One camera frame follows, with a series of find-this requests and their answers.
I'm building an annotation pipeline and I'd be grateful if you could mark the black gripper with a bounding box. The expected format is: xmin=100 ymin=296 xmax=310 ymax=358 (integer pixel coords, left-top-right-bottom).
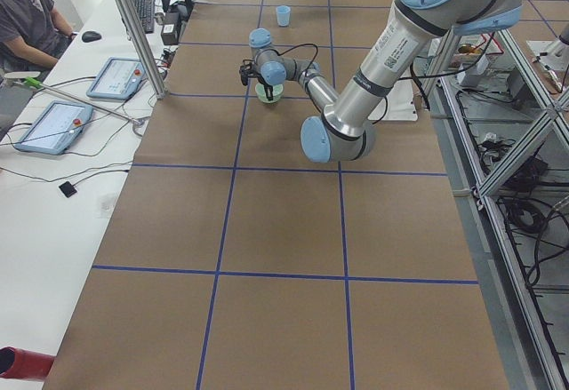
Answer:
xmin=239 ymin=61 xmax=274 ymax=101

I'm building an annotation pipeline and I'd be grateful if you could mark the light green ceramic bowl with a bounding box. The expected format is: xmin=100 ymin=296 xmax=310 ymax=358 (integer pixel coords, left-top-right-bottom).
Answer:
xmin=254 ymin=83 xmax=284 ymax=104

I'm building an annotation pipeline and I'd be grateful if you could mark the light blue plastic cup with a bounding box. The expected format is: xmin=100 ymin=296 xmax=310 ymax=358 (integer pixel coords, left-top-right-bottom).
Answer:
xmin=276 ymin=5 xmax=292 ymax=28

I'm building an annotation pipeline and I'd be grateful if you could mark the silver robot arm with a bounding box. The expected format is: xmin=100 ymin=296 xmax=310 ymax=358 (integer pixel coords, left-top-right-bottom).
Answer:
xmin=239 ymin=0 xmax=522 ymax=163

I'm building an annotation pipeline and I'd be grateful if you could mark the black power adapter box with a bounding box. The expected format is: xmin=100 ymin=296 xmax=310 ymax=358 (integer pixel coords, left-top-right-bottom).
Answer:
xmin=161 ymin=12 xmax=181 ymax=46

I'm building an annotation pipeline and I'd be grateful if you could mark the black keyboard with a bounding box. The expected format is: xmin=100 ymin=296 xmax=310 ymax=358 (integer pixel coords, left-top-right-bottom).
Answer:
xmin=132 ymin=0 xmax=155 ymax=34

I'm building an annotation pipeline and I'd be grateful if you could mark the far teach pendant tablet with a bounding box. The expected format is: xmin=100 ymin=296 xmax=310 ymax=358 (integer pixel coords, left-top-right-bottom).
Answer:
xmin=86 ymin=57 xmax=146 ymax=100

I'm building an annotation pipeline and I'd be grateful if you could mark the teach pendant tablet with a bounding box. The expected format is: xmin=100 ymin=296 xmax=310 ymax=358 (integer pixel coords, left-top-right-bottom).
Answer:
xmin=86 ymin=57 xmax=146 ymax=100
xmin=14 ymin=100 xmax=93 ymax=155

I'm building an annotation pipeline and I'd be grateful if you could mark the black computer mouse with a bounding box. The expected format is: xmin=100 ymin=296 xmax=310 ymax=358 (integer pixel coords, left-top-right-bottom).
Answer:
xmin=81 ymin=30 xmax=102 ymax=43

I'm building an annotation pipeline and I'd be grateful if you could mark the near teach pendant tablet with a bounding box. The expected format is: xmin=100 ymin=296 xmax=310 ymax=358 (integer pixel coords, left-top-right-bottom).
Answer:
xmin=14 ymin=100 xmax=93 ymax=155

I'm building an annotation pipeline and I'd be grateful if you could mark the small black square device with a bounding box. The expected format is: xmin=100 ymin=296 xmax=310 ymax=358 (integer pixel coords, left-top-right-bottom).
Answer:
xmin=59 ymin=181 xmax=77 ymax=198

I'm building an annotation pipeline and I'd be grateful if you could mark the thin metal rod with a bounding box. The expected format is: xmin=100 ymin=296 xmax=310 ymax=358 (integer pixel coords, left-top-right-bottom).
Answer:
xmin=4 ymin=74 xmax=151 ymax=128

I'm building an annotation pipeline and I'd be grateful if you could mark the person in grey shirt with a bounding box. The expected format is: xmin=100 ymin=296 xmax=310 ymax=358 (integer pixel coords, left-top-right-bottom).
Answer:
xmin=1 ymin=0 xmax=76 ymax=73

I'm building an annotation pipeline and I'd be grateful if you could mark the red cylinder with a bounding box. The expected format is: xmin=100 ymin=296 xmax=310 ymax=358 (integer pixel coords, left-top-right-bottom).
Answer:
xmin=1 ymin=346 xmax=55 ymax=381

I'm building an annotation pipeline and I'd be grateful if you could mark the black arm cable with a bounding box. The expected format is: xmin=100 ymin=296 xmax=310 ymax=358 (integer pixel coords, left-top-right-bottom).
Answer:
xmin=275 ymin=43 xmax=319 ymax=81

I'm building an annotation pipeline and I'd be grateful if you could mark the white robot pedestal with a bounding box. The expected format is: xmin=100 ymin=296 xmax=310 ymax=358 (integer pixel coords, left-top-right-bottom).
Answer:
xmin=368 ymin=80 xmax=418 ymax=122

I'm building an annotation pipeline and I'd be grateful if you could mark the aluminium frame post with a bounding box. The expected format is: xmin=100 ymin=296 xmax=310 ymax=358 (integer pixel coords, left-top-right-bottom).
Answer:
xmin=115 ymin=0 xmax=166 ymax=99

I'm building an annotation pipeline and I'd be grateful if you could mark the aluminium side frame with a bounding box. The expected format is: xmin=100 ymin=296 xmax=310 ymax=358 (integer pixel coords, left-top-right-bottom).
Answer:
xmin=437 ymin=0 xmax=569 ymax=390

